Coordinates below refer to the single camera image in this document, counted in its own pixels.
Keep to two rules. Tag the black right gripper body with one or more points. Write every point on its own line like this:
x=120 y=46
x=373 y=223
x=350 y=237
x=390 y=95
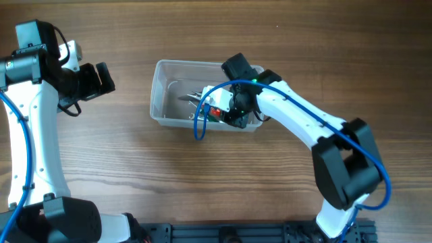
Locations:
x=233 y=119

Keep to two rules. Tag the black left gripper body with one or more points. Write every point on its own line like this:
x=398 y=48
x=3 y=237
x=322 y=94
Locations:
x=90 y=82

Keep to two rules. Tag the green handled screwdriver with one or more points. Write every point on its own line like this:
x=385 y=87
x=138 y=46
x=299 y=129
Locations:
x=210 y=118

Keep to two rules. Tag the small metal wrench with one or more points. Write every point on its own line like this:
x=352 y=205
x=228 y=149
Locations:
x=201 y=117

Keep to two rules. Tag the clear plastic storage container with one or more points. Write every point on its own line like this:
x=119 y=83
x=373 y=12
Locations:
x=174 y=79

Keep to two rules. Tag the black red screwdriver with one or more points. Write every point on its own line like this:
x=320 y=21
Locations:
x=215 y=112

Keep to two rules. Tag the red handled cutters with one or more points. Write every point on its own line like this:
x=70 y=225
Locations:
x=183 y=98

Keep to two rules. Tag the orange black needle-nose pliers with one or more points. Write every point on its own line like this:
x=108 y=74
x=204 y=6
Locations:
x=195 y=94

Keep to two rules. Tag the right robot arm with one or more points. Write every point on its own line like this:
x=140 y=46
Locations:
x=348 y=169

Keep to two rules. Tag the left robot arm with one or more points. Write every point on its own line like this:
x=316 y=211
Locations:
x=44 y=77

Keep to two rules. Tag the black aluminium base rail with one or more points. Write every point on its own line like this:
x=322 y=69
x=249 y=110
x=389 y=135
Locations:
x=289 y=232

